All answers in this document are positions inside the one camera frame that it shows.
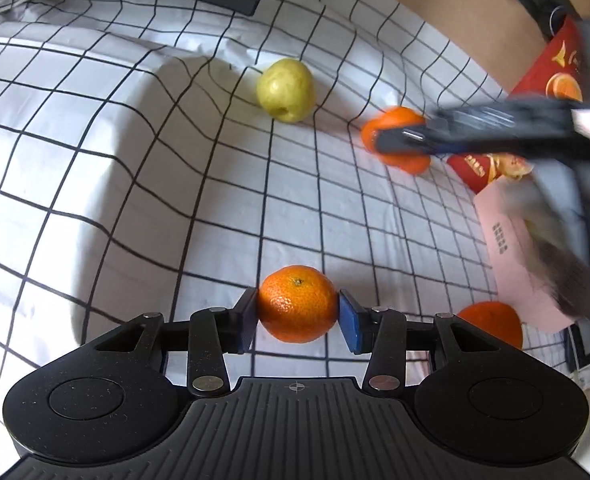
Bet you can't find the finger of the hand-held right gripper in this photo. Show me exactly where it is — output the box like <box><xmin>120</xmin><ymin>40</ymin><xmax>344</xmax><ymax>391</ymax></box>
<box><xmin>425</xmin><ymin>99</ymin><xmax>583</xmax><ymax>132</ymax></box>
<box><xmin>374</xmin><ymin>127</ymin><xmax>590</xmax><ymax>165</ymax></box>

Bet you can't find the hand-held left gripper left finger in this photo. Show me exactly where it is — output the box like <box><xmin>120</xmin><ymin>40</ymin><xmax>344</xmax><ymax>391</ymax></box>
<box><xmin>95</xmin><ymin>287</ymin><xmax>260</xmax><ymax>395</ymax></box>

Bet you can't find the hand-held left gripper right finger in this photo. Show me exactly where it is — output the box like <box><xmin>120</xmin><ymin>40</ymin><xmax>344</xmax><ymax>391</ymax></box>
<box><xmin>339</xmin><ymin>288</ymin><xmax>500</xmax><ymax>395</ymax></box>

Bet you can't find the large orange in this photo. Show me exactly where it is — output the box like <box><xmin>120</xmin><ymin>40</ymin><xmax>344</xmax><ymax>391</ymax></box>
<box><xmin>360</xmin><ymin>106</ymin><xmax>433</xmax><ymax>176</ymax></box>

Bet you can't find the orange mandarin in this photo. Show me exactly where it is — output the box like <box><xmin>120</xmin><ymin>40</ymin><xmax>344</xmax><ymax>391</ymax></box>
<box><xmin>456</xmin><ymin>301</ymin><xmax>524</xmax><ymax>351</ymax></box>
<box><xmin>257</xmin><ymin>265</ymin><xmax>339</xmax><ymax>344</ymax></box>

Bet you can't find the small yellow-green fruit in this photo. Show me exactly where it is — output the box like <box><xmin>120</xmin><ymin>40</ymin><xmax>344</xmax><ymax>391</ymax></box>
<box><xmin>256</xmin><ymin>58</ymin><xmax>316</xmax><ymax>124</ymax></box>

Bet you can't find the pink cardboard box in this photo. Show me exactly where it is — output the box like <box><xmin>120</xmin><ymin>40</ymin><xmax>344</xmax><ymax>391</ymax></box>
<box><xmin>473</xmin><ymin>180</ymin><xmax>576</xmax><ymax>333</ymax></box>

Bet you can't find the red printed food bag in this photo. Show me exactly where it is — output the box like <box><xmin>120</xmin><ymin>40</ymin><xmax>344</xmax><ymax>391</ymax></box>
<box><xmin>447</xmin><ymin>15</ymin><xmax>590</xmax><ymax>196</ymax></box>

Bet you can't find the white black-checked cloth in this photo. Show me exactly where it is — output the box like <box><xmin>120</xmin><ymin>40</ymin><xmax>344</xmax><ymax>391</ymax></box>
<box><xmin>0</xmin><ymin>0</ymin><xmax>576</xmax><ymax>480</ymax></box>

